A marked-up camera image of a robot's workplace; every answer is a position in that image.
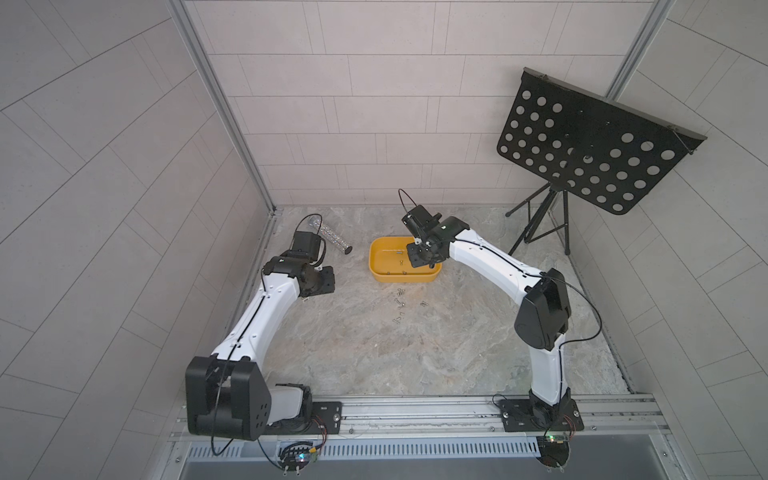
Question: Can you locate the yellow plastic storage box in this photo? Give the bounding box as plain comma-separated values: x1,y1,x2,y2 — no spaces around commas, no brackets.
369,236,442,283

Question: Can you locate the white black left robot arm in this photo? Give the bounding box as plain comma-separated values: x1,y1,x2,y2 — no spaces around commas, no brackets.
185,256,335,441

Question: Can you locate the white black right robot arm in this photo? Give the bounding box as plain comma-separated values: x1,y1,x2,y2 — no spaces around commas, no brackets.
402,206,571,407

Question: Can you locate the glittery silver tube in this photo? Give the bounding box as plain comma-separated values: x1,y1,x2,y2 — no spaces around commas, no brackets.
308,214,353,255

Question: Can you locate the left circuit board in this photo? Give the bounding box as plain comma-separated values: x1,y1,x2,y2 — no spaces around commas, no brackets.
277,441,320,475

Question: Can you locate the circuit board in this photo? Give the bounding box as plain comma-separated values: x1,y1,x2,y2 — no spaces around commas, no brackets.
277,441,320,475
536,436,570,470

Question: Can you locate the black music stand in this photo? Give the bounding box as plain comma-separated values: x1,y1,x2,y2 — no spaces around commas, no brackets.
496,68,706,243

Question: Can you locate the right circuit board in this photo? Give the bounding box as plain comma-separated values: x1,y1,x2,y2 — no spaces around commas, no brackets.
536,436,570,470

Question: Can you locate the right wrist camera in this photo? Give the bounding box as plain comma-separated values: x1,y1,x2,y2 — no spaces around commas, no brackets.
402,205,442,240

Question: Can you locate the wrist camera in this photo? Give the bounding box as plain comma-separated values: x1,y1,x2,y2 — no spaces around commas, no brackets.
288,231,326,266
402,205,442,240

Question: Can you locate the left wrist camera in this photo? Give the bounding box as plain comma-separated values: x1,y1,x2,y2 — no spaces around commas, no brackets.
288,231,326,266

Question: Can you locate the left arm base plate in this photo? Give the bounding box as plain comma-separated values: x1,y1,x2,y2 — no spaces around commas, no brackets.
264,402,343,435

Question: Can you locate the aluminium mounting rail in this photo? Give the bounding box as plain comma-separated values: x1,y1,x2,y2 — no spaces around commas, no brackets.
170,394,667,445

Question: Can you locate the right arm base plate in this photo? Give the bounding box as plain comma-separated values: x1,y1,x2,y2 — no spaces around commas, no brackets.
493,395,584,433

